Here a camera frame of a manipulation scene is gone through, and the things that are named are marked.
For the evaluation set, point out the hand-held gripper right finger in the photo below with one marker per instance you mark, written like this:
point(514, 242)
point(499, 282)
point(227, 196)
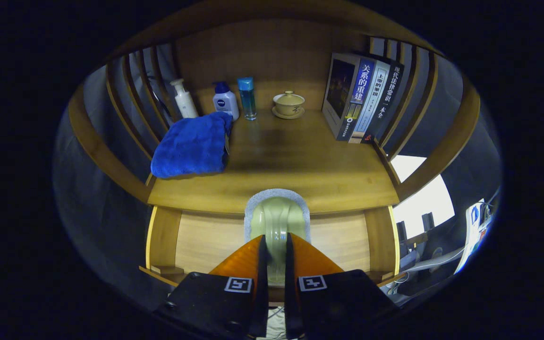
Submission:
point(289, 283)

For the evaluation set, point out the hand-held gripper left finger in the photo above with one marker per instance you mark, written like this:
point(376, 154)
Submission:
point(262, 283)

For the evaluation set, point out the wooden drawer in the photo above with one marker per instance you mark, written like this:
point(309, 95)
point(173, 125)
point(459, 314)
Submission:
point(206, 241)

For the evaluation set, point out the wooden countertop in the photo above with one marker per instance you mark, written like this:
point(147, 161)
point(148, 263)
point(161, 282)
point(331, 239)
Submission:
point(291, 165)

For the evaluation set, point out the blue towel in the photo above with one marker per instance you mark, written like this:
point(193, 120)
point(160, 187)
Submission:
point(191, 146)

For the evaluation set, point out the beige lidded tea cup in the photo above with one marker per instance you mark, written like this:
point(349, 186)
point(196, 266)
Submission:
point(289, 105)

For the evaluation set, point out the clear blue bottle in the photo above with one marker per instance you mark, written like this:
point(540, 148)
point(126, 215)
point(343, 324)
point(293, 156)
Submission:
point(247, 99)

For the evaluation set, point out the white bottle with blue cap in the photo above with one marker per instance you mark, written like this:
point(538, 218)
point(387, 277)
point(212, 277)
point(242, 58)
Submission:
point(225, 101)

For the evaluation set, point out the black backdrop cloth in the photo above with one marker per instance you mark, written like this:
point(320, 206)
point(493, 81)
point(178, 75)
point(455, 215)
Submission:
point(92, 203)

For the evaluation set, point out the book with blue spine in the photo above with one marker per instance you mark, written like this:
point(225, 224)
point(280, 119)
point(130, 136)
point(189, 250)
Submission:
point(343, 94)

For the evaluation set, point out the book with pale spine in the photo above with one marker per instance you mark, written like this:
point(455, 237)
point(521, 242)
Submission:
point(371, 104)

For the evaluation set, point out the white pump bottle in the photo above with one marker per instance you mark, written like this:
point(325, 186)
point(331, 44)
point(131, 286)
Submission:
point(184, 101)

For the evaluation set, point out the book with black spine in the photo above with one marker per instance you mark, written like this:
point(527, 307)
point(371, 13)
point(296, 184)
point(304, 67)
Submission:
point(387, 99)

